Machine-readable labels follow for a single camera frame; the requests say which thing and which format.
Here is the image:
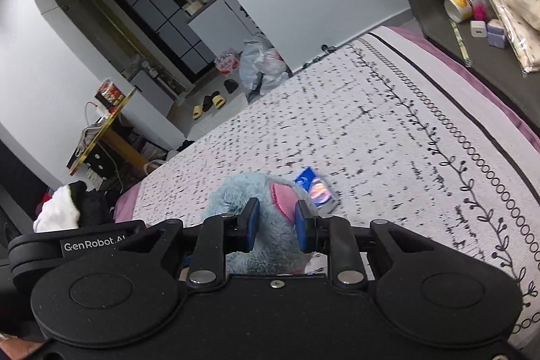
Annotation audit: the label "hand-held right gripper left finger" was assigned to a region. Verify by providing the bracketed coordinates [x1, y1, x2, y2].
[127, 197, 260, 287]

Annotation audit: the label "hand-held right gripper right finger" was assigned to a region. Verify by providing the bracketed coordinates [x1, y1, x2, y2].
[295, 200, 428, 287]

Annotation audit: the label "grey pink paw plush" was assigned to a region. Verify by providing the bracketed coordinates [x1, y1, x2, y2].
[198, 172, 313, 276]

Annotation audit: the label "white fluffy cloth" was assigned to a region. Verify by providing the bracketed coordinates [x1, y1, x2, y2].
[34, 183, 85, 234]

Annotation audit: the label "blue tissue pack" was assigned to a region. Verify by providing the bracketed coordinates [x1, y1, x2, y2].
[294, 167, 339, 215]

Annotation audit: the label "black cloth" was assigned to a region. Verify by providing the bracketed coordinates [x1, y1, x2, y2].
[70, 181, 114, 226]

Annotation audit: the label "black storage box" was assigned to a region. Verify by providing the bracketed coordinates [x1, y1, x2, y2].
[84, 145, 123, 184]

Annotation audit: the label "yellow slippers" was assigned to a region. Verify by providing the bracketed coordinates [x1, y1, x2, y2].
[188, 92, 249, 137]

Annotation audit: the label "grey cloth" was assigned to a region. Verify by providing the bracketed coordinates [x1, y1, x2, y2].
[76, 124, 106, 158]

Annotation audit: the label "oval table with yellow edge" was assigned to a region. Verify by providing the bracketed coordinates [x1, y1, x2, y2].
[66, 87, 146, 177]

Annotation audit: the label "white plastic bag red print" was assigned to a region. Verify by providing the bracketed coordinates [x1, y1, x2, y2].
[253, 48, 292, 95]

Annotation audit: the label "large white plastic bag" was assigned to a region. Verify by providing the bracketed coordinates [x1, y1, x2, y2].
[239, 38, 275, 86]

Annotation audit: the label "red-white snack bag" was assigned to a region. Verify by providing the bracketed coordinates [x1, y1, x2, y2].
[214, 48, 241, 74]

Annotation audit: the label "red snack packages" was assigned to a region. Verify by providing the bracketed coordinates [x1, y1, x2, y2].
[95, 79, 127, 110]

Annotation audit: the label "white cabinet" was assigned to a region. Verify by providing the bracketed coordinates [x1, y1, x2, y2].
[186, 0, 271, 49]

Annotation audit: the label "black panelled door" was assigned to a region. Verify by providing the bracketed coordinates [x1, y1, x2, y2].
[107, 0, 218, 84]

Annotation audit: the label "dark grey bench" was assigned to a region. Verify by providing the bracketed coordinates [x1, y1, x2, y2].
[415, 0, 540, 124]

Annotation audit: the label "yellow green ruler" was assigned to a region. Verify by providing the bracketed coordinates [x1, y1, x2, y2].
[451, 22, 472, 66]

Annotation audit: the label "yellow white cup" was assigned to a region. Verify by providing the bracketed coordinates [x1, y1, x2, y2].
[444, 0, 486, 22]

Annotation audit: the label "purple cube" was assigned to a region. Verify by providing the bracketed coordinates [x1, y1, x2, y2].
[486, 19, 507, 49]

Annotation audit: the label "white cable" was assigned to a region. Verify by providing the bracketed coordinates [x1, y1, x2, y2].
[84, 102, 106, 124]

